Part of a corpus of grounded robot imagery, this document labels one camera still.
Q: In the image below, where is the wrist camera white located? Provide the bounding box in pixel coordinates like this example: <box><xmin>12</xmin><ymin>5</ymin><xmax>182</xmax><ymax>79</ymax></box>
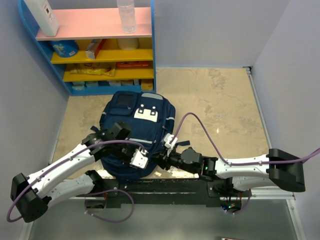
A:
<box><xmin>129</xmin><ymin>147</ymin><xmax>149</xmax><ymax>169</ymax></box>
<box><xmin>163</xmin><ymin>133</ymin><xmax>178</xmax><ymax>156</ymax></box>

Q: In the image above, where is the blue snack canister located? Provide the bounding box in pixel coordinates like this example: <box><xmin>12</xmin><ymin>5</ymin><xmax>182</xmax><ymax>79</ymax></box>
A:
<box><xmin>50</xmin><ymin>40</ymin><xmax>79</xmax><ymax>58</ymax></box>

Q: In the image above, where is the clear plastic water bottle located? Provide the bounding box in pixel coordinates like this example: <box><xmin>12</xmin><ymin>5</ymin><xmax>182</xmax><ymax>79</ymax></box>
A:
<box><xmin>116</xmin><ymin>0</ymin><xmax>137</xmax><ymax>34</ymax></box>

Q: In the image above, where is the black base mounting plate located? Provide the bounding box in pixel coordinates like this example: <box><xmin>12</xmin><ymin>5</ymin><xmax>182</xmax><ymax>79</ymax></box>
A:
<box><xmin>74</xmin><ymin>177</ymin><xmax>253</xmax><ymax>209</ymax></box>

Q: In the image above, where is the orange white carton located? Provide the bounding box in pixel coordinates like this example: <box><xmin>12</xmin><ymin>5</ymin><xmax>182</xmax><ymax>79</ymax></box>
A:
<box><xmin>85</xmin><ymin>39</ymin><xmax>106</xmax><ymax>60</ymax></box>

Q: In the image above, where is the navy blue student backpack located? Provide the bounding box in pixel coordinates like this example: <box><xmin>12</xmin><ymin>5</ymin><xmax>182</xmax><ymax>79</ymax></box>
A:
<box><xmin>91</xmin><ymin>91</ymin><xmax>176</xmax><ymax>182</ymax></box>

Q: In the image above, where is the red flat box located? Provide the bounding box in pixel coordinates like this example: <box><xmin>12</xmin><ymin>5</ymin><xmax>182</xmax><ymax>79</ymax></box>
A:
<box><xmin>116</xmin><ymin>61</ymin><xmax>150</xmax><ymax>69</ymax></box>

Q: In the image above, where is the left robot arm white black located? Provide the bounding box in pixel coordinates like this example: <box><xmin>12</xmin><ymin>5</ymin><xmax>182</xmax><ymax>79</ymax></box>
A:
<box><xmin>6</xmin><ymin>122</ymin><xmax>145</xmax><ymax>223</ymax></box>

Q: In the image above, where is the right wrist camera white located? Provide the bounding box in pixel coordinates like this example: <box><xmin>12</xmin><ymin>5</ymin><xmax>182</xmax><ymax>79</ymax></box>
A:
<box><xmin>163</xmin><ymin>133</ymin><xmax>178</xmax><ymax>156</ymax></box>

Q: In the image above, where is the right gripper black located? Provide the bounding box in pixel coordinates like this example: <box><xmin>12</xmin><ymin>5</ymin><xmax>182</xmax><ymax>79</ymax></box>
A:
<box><xmin>150</xmin><ymin>146</ymin><xmax>197</xmax><ymax>175</ymax></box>

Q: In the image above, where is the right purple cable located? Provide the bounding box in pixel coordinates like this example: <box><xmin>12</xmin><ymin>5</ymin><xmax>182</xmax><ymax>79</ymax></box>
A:
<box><xmin>172</xmin><ymin>112</ymin><xmax>320</xmax><ymax>216</ymax></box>

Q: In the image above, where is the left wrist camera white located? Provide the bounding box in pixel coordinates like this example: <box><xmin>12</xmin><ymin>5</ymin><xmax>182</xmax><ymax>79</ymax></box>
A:
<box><xmin>129</xmin><ymin>147</ymin><xmax>149</xmax><ymax>169</ymax></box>

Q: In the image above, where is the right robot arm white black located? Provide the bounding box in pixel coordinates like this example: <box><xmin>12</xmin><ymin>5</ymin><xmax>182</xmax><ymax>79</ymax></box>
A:
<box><xmin>150</xmin><ymin>147</ymin><xmax>306</xmax><ymax>197</ymax></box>

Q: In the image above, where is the aluminium rail frame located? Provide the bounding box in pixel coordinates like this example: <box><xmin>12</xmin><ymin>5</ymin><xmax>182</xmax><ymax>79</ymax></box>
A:
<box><xmin>18</xmin><ymin>66</ymin><xmax>307</xmax><ymax>240</ymax></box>

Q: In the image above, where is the blue shelf unit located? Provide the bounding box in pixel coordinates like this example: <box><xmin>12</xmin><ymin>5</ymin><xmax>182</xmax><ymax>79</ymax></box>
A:
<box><xmin>17</xmin><ymin>0</ymin><xmax>157</xmax><ymax>96</ymax></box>

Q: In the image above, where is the white cylindrical jar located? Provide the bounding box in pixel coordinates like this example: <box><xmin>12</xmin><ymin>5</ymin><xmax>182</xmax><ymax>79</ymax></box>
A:
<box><xmin>116</xmin><ymin>38</ymin><xmax>140</xmax><ymax>51</ymax></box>

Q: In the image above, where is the white rectangular device box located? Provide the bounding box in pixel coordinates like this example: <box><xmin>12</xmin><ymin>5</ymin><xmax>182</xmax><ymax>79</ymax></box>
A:
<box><xmin>24</xmin><ymin>0</ymin><xmax>60</xmax><ymax>37</ymax></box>

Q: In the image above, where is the yellow snack packet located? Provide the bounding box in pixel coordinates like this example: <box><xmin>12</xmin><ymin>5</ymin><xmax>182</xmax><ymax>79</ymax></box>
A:
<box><xmin>69</xmin><ymin>62</ymin><xmax>116</xmax><ymax>77</ymax></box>

